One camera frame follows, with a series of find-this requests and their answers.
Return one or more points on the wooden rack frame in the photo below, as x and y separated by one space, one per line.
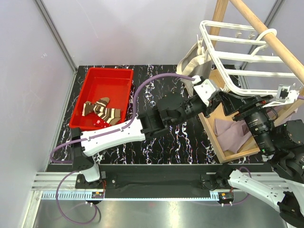
249 147

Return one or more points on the mauve sock in tray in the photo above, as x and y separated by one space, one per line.
231 135

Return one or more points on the red plastic bin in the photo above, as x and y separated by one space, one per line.
102 82

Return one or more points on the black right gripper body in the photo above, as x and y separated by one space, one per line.
250 103

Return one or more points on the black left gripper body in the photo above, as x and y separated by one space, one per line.
193 109

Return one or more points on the white clip hanger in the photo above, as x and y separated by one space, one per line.
254 57

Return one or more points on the red snowflake sock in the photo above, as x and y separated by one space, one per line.
100 124

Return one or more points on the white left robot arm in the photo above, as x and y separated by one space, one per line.
171 110

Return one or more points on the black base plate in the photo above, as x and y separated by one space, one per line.
155 181

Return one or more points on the brown striped sock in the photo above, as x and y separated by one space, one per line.
109 115
97 107

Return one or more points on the cream grey sock hanging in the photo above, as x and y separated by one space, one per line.
196 62

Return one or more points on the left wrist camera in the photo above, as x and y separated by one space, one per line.
206 89

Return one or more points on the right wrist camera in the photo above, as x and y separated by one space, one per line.
285 95

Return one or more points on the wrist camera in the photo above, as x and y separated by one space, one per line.
206 89
285 95

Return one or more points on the wooden hanging rod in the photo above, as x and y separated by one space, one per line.
280 49

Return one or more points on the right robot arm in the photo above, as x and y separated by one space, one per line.
284 143

